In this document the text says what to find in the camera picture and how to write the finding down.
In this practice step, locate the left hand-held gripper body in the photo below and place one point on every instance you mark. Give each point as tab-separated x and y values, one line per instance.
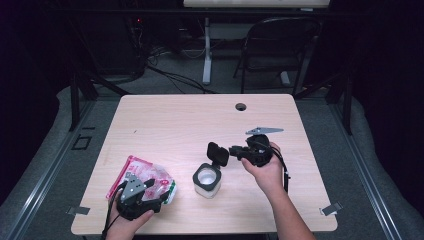
133	196

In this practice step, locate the grey tape strip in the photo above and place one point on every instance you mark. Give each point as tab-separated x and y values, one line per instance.
331	208
78	210

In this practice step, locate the black metal frame stand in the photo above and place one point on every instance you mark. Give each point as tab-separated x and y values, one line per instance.
75	100
346	103

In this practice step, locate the person's left hand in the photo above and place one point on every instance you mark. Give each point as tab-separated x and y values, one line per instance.
121	228

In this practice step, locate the dark equipment cabinet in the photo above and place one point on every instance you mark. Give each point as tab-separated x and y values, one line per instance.
113	43

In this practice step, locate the black folding chair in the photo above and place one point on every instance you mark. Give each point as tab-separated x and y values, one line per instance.
276	36

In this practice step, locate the aluminium floor rail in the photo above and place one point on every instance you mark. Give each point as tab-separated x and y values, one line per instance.
363	173
43	180

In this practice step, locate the white standing desk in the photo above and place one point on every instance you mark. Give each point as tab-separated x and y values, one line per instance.
207	50

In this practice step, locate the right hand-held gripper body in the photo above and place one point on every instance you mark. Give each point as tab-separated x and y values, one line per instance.
260	151

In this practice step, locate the person's right hand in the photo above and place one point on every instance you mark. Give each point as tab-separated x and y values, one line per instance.
268	176

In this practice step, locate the pink and white plastic bag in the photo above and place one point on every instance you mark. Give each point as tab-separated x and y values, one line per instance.
156	175

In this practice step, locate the clear jar with black lid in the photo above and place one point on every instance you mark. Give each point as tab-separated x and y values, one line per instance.
206	178

